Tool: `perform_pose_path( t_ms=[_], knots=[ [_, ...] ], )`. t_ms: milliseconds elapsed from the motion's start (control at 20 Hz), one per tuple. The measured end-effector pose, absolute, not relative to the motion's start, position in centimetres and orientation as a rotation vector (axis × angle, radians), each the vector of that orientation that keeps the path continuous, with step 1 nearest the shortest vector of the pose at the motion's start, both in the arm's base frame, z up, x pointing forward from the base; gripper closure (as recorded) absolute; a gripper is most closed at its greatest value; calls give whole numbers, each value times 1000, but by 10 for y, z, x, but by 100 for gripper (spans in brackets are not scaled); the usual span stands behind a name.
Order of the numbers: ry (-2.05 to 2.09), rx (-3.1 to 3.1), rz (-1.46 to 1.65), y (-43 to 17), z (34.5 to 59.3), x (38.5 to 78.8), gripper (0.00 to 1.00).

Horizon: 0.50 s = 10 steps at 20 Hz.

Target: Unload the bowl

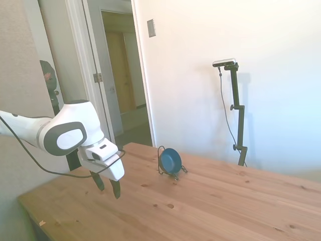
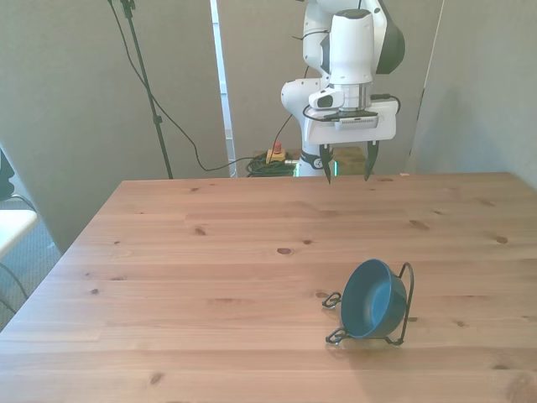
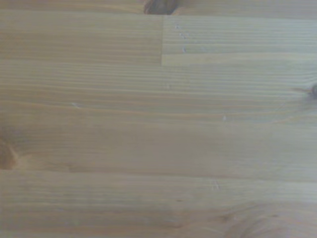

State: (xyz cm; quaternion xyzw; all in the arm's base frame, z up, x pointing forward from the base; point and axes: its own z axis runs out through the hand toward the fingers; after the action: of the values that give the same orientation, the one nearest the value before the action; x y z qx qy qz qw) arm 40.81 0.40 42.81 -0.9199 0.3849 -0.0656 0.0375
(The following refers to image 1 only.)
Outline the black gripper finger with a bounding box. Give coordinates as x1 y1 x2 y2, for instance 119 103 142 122
109 178 122 200
90 170 105 192

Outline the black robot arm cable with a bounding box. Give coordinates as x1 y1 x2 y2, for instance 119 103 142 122
0 116 126 179

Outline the black wire bowl rack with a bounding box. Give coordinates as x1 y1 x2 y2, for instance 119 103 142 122
157 146 189 181

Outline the silver camera on stand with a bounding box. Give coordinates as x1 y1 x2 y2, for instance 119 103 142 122
212 58 237 68

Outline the blue bowl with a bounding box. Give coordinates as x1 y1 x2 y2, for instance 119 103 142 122
160 148 183 174

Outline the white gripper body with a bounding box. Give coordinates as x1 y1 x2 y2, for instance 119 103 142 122
77 147 125 182

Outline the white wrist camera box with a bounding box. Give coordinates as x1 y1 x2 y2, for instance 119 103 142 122
85 140 119 167

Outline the dark cabinet behind table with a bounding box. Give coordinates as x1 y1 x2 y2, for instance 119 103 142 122
66 148 82 172

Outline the grey open door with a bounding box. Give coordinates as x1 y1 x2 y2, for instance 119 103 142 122
82 0 124 144

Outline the black camera stand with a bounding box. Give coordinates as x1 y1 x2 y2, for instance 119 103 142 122
224 62 248 167

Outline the grey wall switch plate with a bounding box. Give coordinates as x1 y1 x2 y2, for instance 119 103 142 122
146 19 156 38

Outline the wooden hallway door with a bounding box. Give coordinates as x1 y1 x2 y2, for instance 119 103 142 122
105 32 138 112

